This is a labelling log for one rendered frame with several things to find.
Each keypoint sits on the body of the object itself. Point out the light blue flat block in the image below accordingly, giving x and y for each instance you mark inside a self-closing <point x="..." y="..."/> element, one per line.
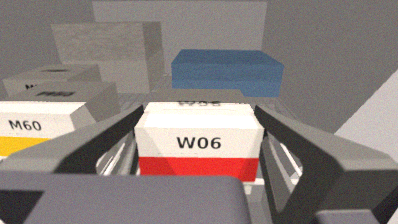
<point x="226" y="65"/>
<point x="248" y="88"/>

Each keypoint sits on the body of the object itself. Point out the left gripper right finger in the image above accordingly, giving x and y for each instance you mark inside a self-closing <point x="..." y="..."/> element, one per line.
<point x="338" y="175"/>

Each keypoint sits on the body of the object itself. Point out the white wire shelf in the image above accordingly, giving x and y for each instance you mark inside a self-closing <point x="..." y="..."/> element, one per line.
<point x="257" y="181"/>

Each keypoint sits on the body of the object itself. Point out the white cardboard box labelled w06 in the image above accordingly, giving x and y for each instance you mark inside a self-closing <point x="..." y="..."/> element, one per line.
<point x="199" y="132"/>

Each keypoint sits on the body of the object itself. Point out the white cardboard cryo box m60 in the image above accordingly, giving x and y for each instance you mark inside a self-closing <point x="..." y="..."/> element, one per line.
<point x="53" y="108"/>

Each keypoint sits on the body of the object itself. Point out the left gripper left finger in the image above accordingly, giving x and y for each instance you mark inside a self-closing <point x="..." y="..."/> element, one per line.
<point x="78" y="151"/>

